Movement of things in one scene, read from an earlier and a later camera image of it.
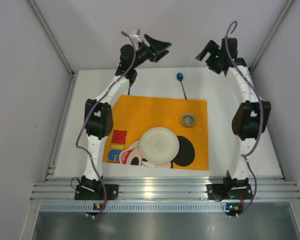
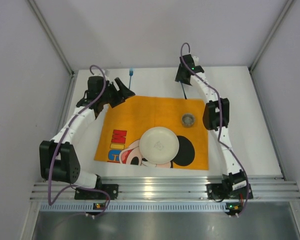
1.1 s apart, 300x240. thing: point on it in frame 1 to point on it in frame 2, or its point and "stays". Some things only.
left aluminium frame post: x=37 y=12 stays
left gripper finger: x=160 y=54 to x=116 y=101
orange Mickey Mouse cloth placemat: x=134 y=115 stays
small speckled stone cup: x=188 y=120 stays
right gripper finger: x=211 y=47 to x=182 y=74
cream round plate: x=159 y=145 stays
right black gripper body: x=209 y=53 to x=183 y=78
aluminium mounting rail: x=161 y=188 stays
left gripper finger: x=157 y=45 to x=125 y=92
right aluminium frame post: x=287 y=8 stays
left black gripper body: x=151 y=52 to x=116 y=94
